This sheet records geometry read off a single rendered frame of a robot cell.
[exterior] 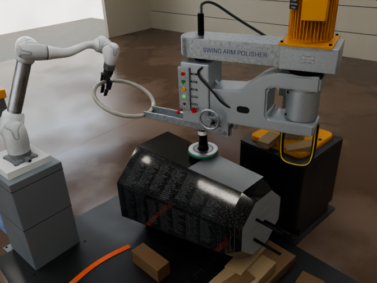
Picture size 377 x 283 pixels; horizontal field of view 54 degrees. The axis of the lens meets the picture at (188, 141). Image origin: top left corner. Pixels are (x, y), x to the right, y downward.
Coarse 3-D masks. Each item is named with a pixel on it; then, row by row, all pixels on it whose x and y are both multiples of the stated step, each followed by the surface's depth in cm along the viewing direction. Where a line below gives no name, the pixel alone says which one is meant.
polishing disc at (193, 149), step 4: (192, 144) 274; (196, 144) 274; (208, 144) 273; (212, 144) 273; (188, 148) 269; (192, 148) 269; (196, 148) 269; (212, 148) 268; (216, 148) 268; (192, 152) 264; (196, 152) 264; (200, 152) 263; (204, 152) 263; (208, 152) 263; (212, 152) 263; (216, 152) 264; (196, 156) 261; (200, 156) 260; (204, 156) 259; (208, 156) 260
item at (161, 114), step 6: (156, 108) 278; (162, 108) 276; (150, 114) 269; (156, 114) 267; (162, 114) 276; (168, 114) 275; (174, 114) 273; (180, 114) 270; (162, 120) 266; (168, 120) 264; (174, 120) 261; (180, 120) 259; (192, 126) 257; (198, 126) 254; (234, 126) 254; (216, 132) 250; (222, 132) 243
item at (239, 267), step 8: (264, 248) 266; (248, 256) 260; (256, 256) 260; (232, 264) 254; (240, 264) 253; (248, 264) 253; (240, 272) 247; (248, 272) 247; (232, 280) 242; (240, 280) 242; (248, 280) 242
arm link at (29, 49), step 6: (24, 42) 245; (30, 42) 245; (36, 42) 249; (18, 48) 239; (24, 48) 239; (30, 48) 240; (36, 48) 242; (42, 48) 244; (18, 54) 241; (24, 54) 240; (30, 54) 241; (36, 54) 243; (42, 54) 245; (36, 60) 247; (42, 60) 249
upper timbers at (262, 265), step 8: (264, 256) 261; (256, 264) 255; (264, 264) 255; (272, 264) 254; (224, 272) 250; (232, 272) 249; (256, 272) 249; (264, 272) 248; (272, 272) 256; (216, 280) 244; (224, 280) 244; (256, 280) 243; (264, 280) 250
